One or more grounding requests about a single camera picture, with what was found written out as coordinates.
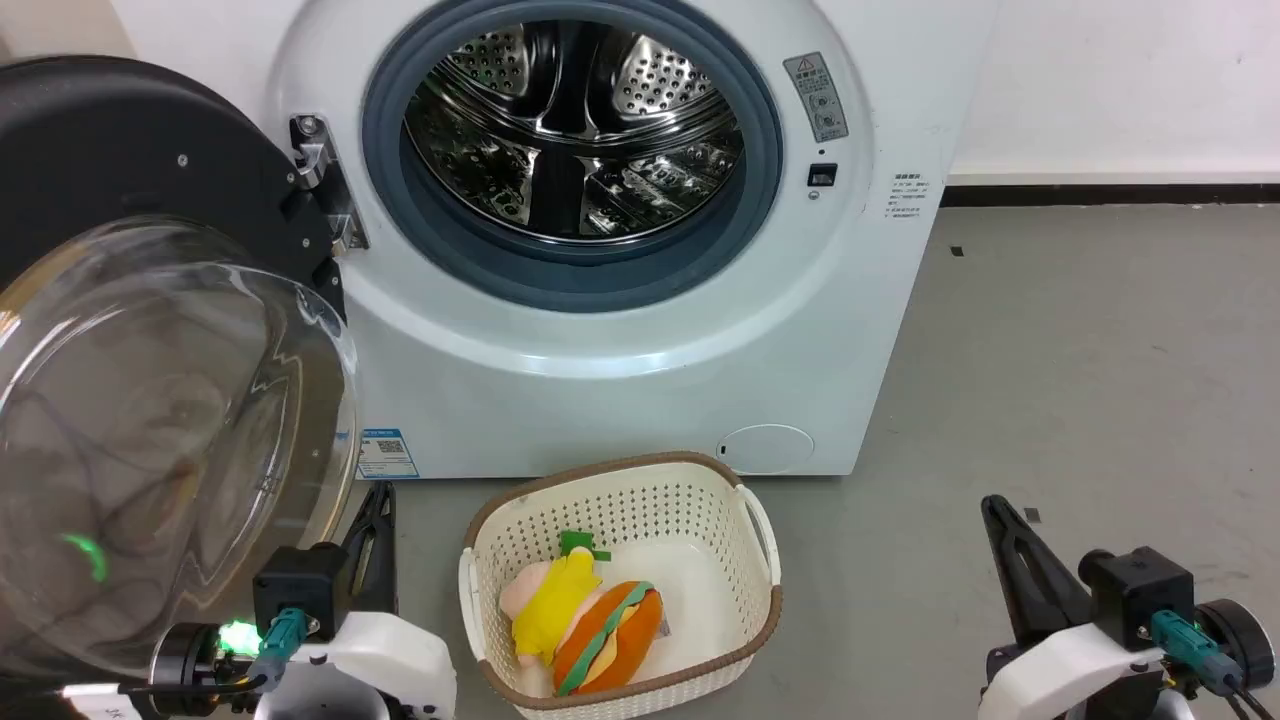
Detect black wall baseboard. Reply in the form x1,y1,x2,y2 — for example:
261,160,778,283
940,183,1280,209

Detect white front-load washing machine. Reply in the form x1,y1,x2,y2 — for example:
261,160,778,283
110,0,1001,482

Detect yellow and pink plush doll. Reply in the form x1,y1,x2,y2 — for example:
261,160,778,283
498,530,614,669

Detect round white filter cover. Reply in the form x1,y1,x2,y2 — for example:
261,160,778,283
717,423,817,477

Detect black washing machine door with glass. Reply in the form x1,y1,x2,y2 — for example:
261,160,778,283
0,55,363,693

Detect teal left camera cable plug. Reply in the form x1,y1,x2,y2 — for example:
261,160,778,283
258,607,309,665

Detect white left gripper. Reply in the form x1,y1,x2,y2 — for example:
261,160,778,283
252,482,458,720

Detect teal right camera cable plug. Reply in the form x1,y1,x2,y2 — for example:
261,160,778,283
1149,609,1244,698

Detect teal camera cable plug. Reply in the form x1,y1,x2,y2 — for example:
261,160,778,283
1149,609,1244,698
258,607,309,665

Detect white plastic laundry basket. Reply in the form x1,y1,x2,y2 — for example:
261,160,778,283
457,451,785,720

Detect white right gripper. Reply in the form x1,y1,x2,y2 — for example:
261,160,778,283
978,494,1169,720

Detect blue energy label sticker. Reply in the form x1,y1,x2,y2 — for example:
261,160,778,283
356,428,421,482

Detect orange hamburger plush toy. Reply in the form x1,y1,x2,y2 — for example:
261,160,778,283
551,580,667,699

